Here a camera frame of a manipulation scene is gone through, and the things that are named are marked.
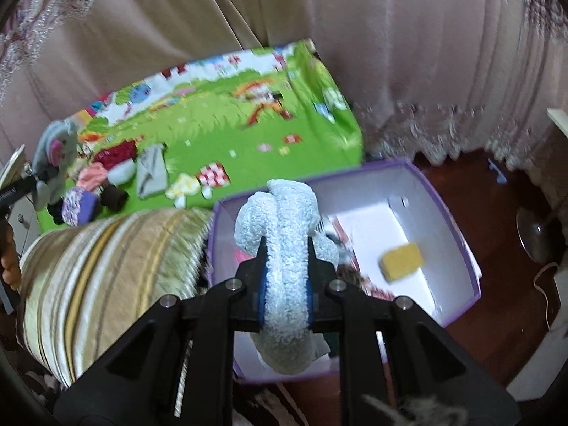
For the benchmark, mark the purple cardboard box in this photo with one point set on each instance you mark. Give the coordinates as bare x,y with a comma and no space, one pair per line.
426,213

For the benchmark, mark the light blue fuzzy sock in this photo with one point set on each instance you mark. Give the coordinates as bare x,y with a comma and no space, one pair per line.
286,275

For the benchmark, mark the dark red knit sock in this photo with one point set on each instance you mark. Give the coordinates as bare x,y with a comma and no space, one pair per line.
113,155

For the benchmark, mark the grey herringbone sock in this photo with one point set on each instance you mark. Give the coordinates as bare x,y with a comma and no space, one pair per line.
151,171

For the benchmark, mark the person's left hand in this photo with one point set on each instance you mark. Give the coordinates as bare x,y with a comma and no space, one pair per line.
9,266

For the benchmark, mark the green cartoon printed blanket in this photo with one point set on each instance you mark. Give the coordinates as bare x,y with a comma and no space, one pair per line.
222,124

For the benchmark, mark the striped velvet sofa cushion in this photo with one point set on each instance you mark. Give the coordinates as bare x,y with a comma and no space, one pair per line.
111,266

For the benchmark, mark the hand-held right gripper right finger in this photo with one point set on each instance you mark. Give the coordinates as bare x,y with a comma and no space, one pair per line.
321,293

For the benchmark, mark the red white paisley scarf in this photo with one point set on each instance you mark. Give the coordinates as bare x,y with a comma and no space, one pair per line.
346,239

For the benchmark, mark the dark brown knit sock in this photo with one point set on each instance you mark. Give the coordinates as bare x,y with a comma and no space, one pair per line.
114,197

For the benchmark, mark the small blue plastic piece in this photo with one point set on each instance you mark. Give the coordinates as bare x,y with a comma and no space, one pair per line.
499,173

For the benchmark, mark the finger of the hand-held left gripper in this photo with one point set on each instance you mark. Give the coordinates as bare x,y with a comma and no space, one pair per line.
35,175

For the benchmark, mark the purple patterned knit sock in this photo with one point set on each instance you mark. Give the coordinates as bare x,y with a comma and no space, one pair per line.
80,206

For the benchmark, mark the white ornate dresser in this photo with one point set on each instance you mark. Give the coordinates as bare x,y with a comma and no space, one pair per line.
26,222

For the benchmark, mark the yellow sponge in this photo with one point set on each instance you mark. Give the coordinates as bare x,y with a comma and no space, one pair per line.
401,262

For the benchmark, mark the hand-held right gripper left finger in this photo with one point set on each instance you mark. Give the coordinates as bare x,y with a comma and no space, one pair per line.
248,293

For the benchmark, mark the beige curtain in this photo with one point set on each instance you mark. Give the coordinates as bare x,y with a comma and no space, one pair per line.
310,9

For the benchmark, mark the floor fan base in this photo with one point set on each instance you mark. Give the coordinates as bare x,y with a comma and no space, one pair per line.
537,235

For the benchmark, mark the pink printed round cloth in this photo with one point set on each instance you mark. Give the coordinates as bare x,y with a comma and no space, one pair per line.
246,259

